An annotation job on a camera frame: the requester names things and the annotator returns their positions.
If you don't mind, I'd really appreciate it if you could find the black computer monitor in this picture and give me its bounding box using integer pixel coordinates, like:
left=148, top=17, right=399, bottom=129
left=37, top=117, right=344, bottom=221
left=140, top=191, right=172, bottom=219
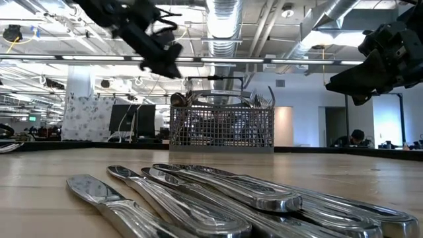
left=108, top=104, right=157, bottom=139

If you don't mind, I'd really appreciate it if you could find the grey plastic cutlery basket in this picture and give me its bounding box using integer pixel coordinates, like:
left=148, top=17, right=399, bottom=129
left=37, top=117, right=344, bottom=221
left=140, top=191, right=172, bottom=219
left=169, top=89, right=276, bottom=154

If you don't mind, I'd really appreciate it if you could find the black metal frame stand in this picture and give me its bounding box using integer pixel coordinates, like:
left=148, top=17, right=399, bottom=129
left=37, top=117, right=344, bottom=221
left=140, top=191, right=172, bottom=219
left=343, top=92, right=406, bottom=146

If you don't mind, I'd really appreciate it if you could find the round ceiling sensor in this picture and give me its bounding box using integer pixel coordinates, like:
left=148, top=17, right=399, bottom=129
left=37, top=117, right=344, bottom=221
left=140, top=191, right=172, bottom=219
left=280, top=3, right=295, bottom=19

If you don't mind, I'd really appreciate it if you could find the white pillar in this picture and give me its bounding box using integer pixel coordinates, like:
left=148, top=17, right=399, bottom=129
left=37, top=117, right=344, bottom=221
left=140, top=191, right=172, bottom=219
left=65, top=64, right=96, bottom=100

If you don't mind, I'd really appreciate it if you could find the white floral print sheet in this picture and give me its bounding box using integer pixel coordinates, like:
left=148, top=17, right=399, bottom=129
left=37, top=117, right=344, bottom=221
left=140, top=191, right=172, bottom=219
left=61, top=95, right=117, bottom=143

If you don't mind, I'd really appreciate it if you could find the black aluminium table frame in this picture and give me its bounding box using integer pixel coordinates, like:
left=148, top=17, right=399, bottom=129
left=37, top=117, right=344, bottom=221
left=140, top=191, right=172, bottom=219
left=13, top=140, right=423, bottom=163

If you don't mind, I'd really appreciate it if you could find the overhead light strip beam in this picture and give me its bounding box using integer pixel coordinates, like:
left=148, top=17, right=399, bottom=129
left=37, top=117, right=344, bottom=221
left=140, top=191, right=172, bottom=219
left=0, top=54, right=364, bottom=66

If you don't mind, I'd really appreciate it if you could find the black ceiling camera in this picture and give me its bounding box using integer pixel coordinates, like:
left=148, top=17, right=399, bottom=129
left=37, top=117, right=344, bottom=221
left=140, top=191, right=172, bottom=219
left=2, top=24, right=24, bottom=43

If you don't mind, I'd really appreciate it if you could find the person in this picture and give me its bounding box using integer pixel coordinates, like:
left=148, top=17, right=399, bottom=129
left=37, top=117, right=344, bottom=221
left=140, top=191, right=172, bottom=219
left=330, top=128, right=373, bottom=148

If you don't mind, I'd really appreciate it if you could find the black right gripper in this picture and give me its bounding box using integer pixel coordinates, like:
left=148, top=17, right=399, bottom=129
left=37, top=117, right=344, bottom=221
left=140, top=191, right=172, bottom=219
left=325, top=19, right=423, bottom=106

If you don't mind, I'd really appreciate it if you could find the silver ventilation duct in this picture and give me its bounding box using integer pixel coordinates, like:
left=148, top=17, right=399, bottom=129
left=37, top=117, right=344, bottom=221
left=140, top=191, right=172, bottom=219
left=284, top=0, right=363, bottom=62
left=205, top=0, right=245, bottom=100

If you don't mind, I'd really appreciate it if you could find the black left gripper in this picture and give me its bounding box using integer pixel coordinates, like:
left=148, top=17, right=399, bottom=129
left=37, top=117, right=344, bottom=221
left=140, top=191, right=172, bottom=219
left=113, top=12, right=184, bottom=79

